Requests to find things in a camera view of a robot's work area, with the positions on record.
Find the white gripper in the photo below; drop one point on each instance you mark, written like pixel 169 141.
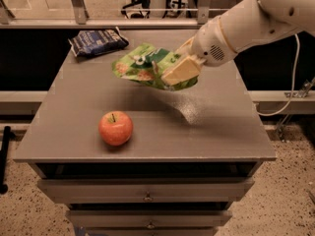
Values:
pixel 210 44

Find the green rice chip bag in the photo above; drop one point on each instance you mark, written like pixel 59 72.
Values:
pixel 145 65

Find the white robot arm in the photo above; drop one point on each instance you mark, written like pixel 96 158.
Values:
pixel 247 24

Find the red apple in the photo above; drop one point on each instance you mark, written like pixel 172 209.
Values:
pixel 115 128

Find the blue chip bag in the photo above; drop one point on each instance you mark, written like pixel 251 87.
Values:
pixel 91 43

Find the grey drawer cabinet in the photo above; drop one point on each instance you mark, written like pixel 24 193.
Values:
pixel 211 130

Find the upper grey drawer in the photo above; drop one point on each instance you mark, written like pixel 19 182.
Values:
pixel 145 191

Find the grey drawer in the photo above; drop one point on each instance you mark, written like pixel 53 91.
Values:
pixel 148 219
pixel 145 191

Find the lower grey drawer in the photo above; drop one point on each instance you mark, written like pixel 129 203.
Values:
pixel 148 219

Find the black bar on floor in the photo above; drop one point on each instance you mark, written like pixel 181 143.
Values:
pixel 3 158

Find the metal railing frame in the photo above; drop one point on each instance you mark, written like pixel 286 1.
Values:
pixel 96 11

